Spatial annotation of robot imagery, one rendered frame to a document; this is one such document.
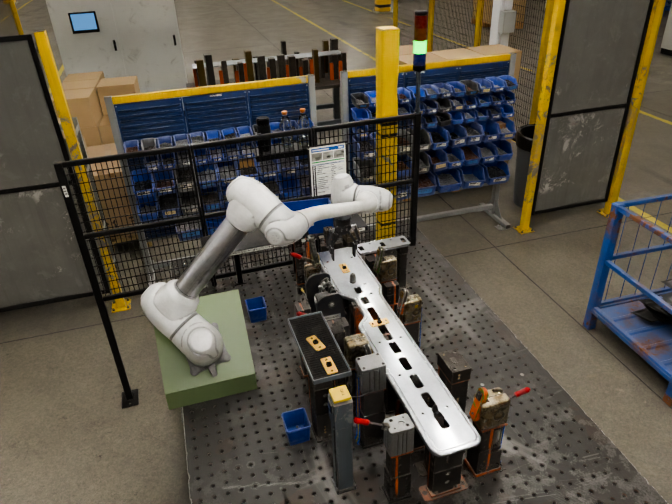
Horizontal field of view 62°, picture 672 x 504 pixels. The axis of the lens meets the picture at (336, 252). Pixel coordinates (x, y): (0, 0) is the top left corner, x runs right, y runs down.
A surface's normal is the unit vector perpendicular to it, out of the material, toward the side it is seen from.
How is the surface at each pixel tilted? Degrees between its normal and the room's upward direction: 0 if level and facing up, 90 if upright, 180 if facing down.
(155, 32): 90
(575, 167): 89
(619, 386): 0
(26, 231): 90
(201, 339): 49
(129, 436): 0
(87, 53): 90
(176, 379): 44
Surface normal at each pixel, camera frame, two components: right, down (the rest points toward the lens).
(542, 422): -0.04, -0.86
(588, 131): 0.25, 0.54
